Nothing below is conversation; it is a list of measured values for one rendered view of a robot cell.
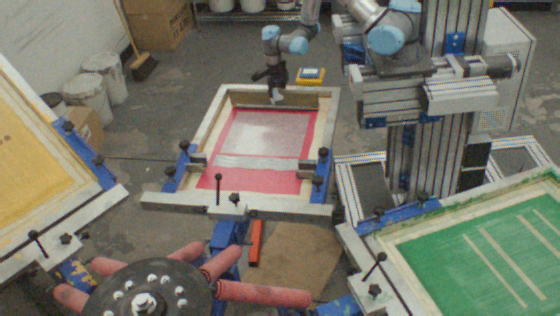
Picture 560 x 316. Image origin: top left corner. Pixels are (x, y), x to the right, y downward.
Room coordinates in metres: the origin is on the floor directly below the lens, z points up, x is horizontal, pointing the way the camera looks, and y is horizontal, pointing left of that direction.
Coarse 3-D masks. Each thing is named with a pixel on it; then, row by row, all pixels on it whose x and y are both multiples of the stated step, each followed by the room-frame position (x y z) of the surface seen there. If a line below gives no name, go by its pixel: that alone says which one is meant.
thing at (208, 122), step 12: (216, 96) 2.03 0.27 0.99; (324, 96) 1.97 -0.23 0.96; (336, 96) 1.91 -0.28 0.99; (216, 108) 1.93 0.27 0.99; (336, 108) 1.82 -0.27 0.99; (204, 120) 1.84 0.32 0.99; (204, 132) 1.75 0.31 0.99; (324, 132) 1.65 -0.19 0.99; (324, 144) 1.57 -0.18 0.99; (180, 192) 1.39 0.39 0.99; (192, 192) 1.38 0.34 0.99; (204, 192) 1.37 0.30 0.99
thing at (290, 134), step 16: (288, 112) 1.88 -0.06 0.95; (304, 112) 1.87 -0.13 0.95; (272, 128) 1.77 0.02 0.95; (288, 128) 1.76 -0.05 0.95; (304, 128) 1.75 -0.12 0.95; (272, 144) 1.66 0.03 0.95; (288, 144) 1.65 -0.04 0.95; (304, 144) 1.63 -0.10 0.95; (256, 176) 1.47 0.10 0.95; (272, 176) 1.46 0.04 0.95; (288, 176) 1.45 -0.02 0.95; (272, 192) 1.37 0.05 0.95; (288, 192) 1.36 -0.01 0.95
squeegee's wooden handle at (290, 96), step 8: (232, 96) 1.96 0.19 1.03; (240, 96) 1.95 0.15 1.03; (248, 96) 1.94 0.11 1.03; (256, 96) 1.93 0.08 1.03; (264, 96) 1.92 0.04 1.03; (288, 96) 1.89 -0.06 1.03; (296, 96) 1.88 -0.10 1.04; (304, 96) 1.87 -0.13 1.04; (312, 96) 1.86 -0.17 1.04; (288, 104) 1.89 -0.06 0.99; (296, 104) 1.88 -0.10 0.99; (304, 104) 1.87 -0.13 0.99; (312, 104) 1.86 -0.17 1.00
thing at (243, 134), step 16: (240, 112) 1.92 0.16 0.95; (256, 112) 1.91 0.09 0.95; (272, 112) 1.90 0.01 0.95; (224, 128) 1.81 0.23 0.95; (240, 128) 1.80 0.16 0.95; (256, 128) 1.79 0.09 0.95; (224, 144) 1.70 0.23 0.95; (240, 144) 1.68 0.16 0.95; (256, 144) 1.67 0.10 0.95; (208, 176) 1.50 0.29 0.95; (224, 176) 1.49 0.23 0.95; (240, 176) 1.48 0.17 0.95
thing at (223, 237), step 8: (216, 224) 1.15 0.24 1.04; (224, 224) 1.15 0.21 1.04; (232, 224) 1.15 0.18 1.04; (216, 232) 1.12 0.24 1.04; (224, 232) 1.11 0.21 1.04; (232, 232) 1.12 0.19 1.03; (216, 240) 1.08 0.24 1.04; (224, 240) 1.08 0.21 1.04; (232, 240) 1.10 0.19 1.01; (216, 248) 1.06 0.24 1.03; (224, 248) 1.05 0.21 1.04
